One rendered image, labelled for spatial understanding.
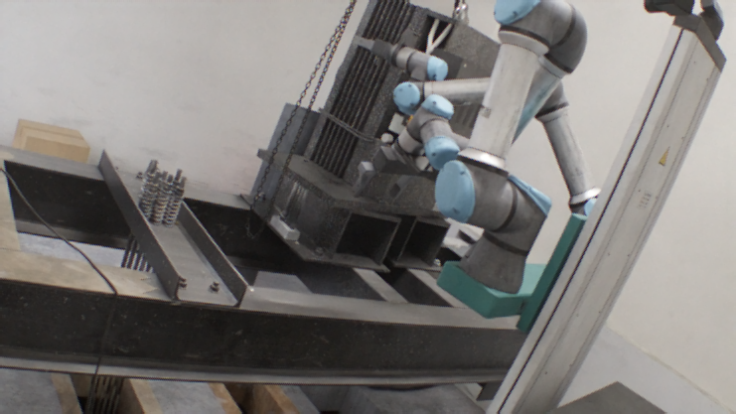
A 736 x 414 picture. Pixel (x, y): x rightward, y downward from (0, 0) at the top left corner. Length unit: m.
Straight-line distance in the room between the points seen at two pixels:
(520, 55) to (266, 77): 3.47
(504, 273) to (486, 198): 0.19
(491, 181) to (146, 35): 3.29
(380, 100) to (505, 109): 1.14
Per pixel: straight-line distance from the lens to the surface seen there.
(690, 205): 2.99
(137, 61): 4.40
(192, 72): 4.53
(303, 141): 2.88
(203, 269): 1.91
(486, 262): 1.47
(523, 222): 1.45
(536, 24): 1.42
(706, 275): 2.92
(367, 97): 2.54
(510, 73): 1.41
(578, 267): 1.53
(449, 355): 2.52
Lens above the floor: 1.41
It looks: 12 degrees down
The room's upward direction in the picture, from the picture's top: 24 degrees clockwise
